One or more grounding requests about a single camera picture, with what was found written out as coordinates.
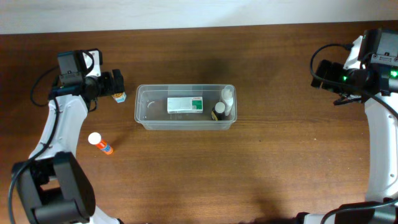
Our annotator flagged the small jar gold lid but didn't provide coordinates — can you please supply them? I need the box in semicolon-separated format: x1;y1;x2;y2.
112;92;126;103

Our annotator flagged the white green medicine box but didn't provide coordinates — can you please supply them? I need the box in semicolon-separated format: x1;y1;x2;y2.
167;96;203;114

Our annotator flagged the dark bottle white cap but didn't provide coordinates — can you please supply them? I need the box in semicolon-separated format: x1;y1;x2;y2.
211;101;226;121

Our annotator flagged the white spray bottle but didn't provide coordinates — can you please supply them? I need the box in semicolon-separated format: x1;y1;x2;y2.
221;85;234;116

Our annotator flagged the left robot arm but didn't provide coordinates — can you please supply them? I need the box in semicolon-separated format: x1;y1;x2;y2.
7;49;126;223

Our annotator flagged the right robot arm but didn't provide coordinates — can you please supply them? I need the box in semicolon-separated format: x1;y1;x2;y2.
295;28;397;224

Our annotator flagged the clear plastic container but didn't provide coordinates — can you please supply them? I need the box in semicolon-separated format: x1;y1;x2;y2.
134;84;237;131

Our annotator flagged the orange tube white cap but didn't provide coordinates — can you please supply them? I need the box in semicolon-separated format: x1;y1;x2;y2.
88;132;114;155

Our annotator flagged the right black cable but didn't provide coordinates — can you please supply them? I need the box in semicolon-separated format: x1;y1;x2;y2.
309;42;398;224

